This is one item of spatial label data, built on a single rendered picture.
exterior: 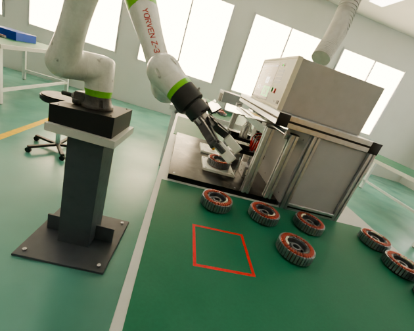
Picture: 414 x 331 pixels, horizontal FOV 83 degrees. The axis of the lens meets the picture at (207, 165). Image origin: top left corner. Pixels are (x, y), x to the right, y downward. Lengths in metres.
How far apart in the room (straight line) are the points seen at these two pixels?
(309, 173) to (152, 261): 0.70
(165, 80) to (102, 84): 0.55
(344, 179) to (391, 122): 6.80
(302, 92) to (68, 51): 0.94
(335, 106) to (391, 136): 6.95
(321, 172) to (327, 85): 0.34
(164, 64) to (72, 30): 0.46
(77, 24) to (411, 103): 7.70
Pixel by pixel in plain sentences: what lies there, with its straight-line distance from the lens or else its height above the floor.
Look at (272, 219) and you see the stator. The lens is 0.85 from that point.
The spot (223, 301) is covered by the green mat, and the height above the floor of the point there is 0.75.
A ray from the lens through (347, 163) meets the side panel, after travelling 1.09.
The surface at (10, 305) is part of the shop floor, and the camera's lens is 1.47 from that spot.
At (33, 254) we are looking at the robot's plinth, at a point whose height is 0.02.
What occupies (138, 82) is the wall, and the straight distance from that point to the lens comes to 5.89.
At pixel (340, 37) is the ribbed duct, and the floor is 1.76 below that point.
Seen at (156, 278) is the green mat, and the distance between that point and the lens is 0.55.
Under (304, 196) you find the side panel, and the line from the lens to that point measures 1.07.
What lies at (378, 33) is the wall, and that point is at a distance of 7.20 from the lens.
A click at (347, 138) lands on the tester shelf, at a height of 1.10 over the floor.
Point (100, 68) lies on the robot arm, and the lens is 1.25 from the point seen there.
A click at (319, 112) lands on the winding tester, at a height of 1.15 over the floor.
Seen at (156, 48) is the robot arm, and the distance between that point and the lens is 0.96.
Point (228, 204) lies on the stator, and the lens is 0.81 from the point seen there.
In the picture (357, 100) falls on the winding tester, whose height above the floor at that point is 1.24.
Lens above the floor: 1.16
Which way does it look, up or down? 20 degrees down
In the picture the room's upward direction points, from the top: 18 degrees clockwise
